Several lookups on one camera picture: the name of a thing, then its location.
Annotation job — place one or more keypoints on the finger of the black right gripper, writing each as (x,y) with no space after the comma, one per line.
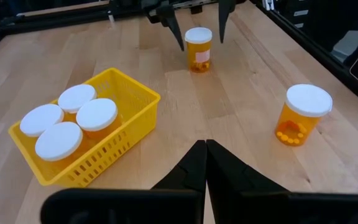
(225,18)
(174,25)

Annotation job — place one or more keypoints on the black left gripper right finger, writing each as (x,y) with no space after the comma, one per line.
(275,208)

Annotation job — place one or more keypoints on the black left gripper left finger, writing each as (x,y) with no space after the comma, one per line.
(135,205)

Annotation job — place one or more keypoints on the orange pill bottle white cap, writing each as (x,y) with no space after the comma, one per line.
(96,114)
(58,140)
(77,98)
(198,49)
(303,115)
(41,119)

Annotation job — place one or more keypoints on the yellow plastic basket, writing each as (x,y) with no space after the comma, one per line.
(141,109)

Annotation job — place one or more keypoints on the silver aluminium rail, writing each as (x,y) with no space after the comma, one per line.
(267,3)

